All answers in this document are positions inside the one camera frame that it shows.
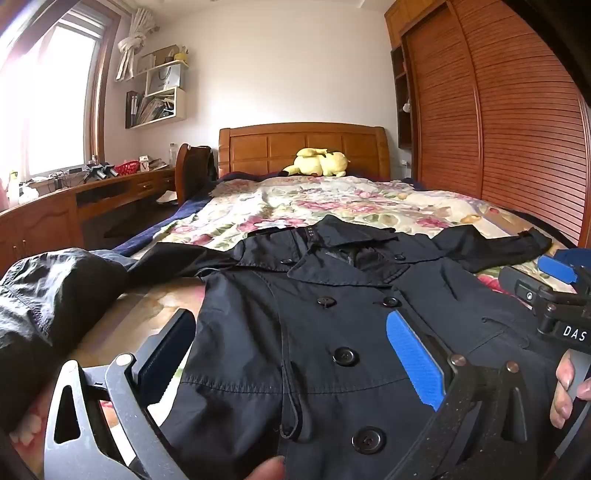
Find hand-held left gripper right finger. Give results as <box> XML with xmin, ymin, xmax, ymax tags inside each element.
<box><xmin>385</xmin><ymin>310</ymin><xmax>529</xmax><ymax>480</ymax></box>

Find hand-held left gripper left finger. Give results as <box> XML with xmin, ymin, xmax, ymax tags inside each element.
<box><xmin>44</xmin><ymin>308</ymin><xmax>197</xmax><ymax>480</ymax></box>

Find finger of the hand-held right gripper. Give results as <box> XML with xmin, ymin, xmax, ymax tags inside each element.
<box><xmin>499</xmin><ymin>266</ymin><xmax>550</xmax><ymax>309</ymax></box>
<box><xmin>537</xmin><ymin>255</ymin><xmax>581</xmax><ymax>289</ymax></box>

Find black trench coat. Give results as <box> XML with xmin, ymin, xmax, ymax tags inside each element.
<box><xmin>127</xmin><ymin>215</ymin><xmax>573</xmax><ymax>480</ymax></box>

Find person's right hand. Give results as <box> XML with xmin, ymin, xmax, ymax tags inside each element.
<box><xmin>550</xmin><ymin>353</ymin><xmax>579</xmax><ymax>430</ymax></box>

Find person's left hand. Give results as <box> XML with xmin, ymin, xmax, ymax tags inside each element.
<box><xmin>244</xmin><ymin>456</ymin><xmax>287</xmax><ymax>480</ymax></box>

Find folded blue garment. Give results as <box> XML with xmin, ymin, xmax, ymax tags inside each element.
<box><xmin>551</xmin><ymin>248</ymin><xmax>591</xmax><ymax>271</ymax></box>

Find navy blue bed sheet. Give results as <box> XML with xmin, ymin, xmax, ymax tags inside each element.
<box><xmin>112</xmin><ymin>171</ymin><xmax>218</xmax><ymax>258</ymax></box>

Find dark grey garment pile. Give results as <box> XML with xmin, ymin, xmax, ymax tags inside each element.
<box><xmin>0</xmin><ymin>248</ymin><xmax>136</xmax><ymax>435</ymax></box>

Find wooden louvre wardrobe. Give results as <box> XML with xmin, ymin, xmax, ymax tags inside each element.
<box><xmin>384</xmin><ymin>0</ymin><xmax>591</xmax><ymax>250</ymax></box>

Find wooden chair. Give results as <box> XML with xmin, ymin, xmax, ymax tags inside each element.
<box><xmin>175</xmin><ymin>143</ymin><xmax>218</xmax><ymax>205</ymax></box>

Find wooden desk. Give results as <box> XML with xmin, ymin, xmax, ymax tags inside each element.
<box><xmin>0</xmin><ymin>166</ymin><xmax>178</xmax><ymax>265</ymax></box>

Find floral blanket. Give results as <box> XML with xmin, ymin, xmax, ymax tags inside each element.
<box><xmin>0</xmin><ymin>175</ymin><xmax>583</xmax><ymax>480</ymax></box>

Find black tool on desk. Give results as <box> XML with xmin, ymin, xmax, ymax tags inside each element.
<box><xmin>83</xmin><ymin>161</ymin><xmax>119</xmax><ymax>184</ymax></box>

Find yellow plush toy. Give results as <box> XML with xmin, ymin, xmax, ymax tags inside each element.
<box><xmin>283</xmin><ymin>148</ymin><xmax>351</xmax><ymax>178</ymax></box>

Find wooden bed headboard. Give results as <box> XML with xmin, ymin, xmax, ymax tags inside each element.
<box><xmin>218</xmin><ymin>122</ymin><xmax>392</xmax><ymax>182</ymax></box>

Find black binders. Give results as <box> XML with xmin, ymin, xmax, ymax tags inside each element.
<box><xmin>126</xmin><ymin>91</ymin><xmax>145</xmax><ymax>128</ymax></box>

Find white paper bag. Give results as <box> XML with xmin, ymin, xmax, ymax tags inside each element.
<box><xmin>147</xmin><ymin>64</ymin><xmax>184</xmax><ymax>94</ymax></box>

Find window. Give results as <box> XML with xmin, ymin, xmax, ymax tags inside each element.
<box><xmin>0</xmin><ymin>7</ymin><xmax>122</xmax><ymax>182</ymax></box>

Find tied beige curtain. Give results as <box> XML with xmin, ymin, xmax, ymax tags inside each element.
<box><xmin>115</xmin><ymin>7</ymin><xmax>160</xmax><ymax>83</ymax></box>

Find white wall shelf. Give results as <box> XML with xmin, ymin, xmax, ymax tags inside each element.
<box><xmin>124</xmin><ymin>45</ymin><xmax>190</xmax><ymax>130</ymax></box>

